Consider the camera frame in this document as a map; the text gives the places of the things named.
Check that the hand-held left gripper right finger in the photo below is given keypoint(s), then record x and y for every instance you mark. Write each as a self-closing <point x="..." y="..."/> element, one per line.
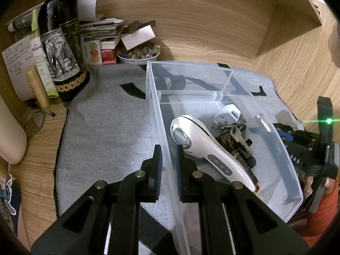
<point x="179" y="170"/>

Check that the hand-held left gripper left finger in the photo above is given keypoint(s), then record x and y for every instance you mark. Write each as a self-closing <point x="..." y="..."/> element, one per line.
<point x="158" y="164"/>

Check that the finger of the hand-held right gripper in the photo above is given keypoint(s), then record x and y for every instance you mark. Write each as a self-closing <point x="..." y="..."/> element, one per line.
<point x="285" y="134"/>

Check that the clear plastic storage box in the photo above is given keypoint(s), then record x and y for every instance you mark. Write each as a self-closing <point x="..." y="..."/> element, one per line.
<point x="265" y="164"/>

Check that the white handheld massager device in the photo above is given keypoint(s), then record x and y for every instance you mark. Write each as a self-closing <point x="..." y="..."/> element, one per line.
<point x="202" y="135"/>

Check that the bunch of keys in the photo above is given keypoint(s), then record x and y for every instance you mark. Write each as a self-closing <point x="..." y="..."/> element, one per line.
<point x="236" y="132"/>

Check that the white travel adaptor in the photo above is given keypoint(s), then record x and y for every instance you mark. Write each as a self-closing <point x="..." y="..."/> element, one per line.
<point x="228" y="113"/>

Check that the person's right forearm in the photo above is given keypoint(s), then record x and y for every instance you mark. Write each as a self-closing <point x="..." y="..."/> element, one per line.
<point x="321" y="215"/>

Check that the person's right hand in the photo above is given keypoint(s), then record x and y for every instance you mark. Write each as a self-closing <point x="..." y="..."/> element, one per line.
<point x="308" y="188"/>

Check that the grey mat with black print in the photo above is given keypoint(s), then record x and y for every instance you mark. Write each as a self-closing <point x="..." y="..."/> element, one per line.
<point x="106" y="127"/>

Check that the white bowl of stones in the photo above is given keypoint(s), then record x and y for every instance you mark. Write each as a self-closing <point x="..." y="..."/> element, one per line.
<point x="138" y="53"/>

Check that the red book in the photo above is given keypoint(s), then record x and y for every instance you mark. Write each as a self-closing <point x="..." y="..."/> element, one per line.
<point x="107" y="55"/>

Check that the black pen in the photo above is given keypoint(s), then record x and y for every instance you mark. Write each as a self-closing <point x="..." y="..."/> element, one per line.
<point x="47" y="113"/>

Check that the small white cardboard box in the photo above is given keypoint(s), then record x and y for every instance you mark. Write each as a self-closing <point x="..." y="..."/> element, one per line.
<point x="138" y="35"/>

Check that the fruit sticker card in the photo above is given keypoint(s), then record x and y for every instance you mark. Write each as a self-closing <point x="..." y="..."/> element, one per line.
<point x="93" y="51"/>

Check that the small round mirror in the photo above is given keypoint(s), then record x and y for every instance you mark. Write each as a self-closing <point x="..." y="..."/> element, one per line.
<point x="33" y="124"/>

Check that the wooden shelf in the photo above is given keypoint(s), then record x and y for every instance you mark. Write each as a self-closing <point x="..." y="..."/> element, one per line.
<point x="300" y="2"/>

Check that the stack of books and papers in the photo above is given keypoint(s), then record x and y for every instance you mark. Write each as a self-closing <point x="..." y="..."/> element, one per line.
<point x="103" y="29"/>

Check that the yellow tube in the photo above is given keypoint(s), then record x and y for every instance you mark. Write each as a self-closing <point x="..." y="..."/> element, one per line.
<point x="35" y="85"/>

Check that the beige mug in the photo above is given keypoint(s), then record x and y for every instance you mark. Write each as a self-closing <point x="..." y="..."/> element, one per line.
<point x="10" y="138"/>

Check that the dark blue pouch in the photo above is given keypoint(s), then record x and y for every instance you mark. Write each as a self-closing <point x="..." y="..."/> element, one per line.
<point x="14" y="217"/>

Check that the blue white cartoon charm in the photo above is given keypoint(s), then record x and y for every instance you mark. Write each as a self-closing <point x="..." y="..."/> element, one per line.
<point x="6" y="194"/>

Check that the white handwritten note paper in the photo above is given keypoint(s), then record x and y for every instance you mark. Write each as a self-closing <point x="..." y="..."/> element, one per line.
<point x="16" y="63"/>

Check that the dark wine bottle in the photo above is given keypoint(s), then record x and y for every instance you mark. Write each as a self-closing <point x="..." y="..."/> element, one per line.
<point x="61" y="18"/>

